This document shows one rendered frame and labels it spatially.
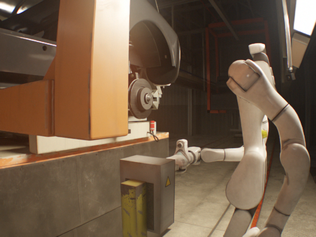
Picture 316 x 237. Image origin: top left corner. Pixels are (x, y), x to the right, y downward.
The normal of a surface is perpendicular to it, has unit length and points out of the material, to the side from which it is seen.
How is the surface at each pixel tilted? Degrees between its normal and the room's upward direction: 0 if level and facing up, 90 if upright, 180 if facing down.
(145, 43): 142
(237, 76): 77
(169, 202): 90
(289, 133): 95
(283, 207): 90
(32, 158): 90
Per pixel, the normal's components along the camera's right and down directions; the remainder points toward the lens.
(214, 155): 0.18, 0.03
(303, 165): -0.29, 0.16
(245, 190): -0.49, 0.03
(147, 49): -0.37, 0.70
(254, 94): -0.52, 0.26
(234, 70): -0.75, -0.31
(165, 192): 0.86, 0.01
